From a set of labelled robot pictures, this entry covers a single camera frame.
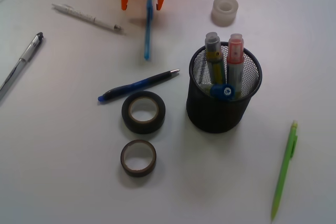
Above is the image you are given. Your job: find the blue whiteboard marker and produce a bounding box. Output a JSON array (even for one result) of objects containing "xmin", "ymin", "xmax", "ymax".
[{"xmin": 199, "ymin": 84, "xmax": 235, "ymax": 101}]

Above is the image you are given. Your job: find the light blue pen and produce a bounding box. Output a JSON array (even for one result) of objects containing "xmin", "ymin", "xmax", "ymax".
[{"xmin": 144, "ymin": 0, "xmax": 153, "ymax": 60}]

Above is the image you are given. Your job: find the black whiteboard marker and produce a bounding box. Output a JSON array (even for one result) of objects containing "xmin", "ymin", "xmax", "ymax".
[{"xmin": 205, "ymin": 32, "xmax": 226, "ymax": 84}]

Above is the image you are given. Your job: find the black mesh pen holder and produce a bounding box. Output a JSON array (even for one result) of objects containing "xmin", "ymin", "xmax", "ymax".
[{"xmin": 186, "ymin": 46, "xmax": 262, "ymax": 133}]

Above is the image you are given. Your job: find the white pen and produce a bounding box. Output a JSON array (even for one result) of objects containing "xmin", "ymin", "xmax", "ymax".
[{"xmin": 52, "ymin": 4, "xmax": 123, "ymax": 34}]

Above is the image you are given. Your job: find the green mechanical pencil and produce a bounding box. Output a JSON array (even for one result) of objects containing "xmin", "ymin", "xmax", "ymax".
[{"xmin": 270, "ymin": 120, "xmax": 298, "ymax": 222}]

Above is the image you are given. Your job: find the small black tape roll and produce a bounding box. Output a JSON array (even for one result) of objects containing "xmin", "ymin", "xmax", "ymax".
[{"xmin": 120, "ymin": 140, "xmax": 157, "ymax": 177}]

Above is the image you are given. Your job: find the silver black-capped pen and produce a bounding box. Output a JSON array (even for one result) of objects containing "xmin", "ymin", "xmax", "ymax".
[{"xmin": 1, "ymin": 32, "xmax": 44, "ymax": 99}]

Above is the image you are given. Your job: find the red whiteboard marker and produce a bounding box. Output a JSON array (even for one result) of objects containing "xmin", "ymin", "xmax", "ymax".
[{"xmin": 227, "ymin": 34, "xmax": 244, "ymax": 99}]

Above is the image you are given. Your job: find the clear tape roll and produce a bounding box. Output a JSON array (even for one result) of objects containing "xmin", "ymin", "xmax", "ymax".
[{"xmin": 211, "ymin": 0, "xmax": 239, "ymax": 27}]

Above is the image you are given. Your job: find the large black tape roll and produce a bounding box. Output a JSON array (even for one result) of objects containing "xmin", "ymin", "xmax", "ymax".
[{"xmin": 121, "ymin": 91, "xmax": 166, "ymax": 134}]

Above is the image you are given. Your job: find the dark blue retractable pen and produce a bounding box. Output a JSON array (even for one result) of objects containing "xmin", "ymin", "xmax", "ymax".
[{"xmin": 98, "ymin": 69, "xmax": 180, "ymax": 103}]

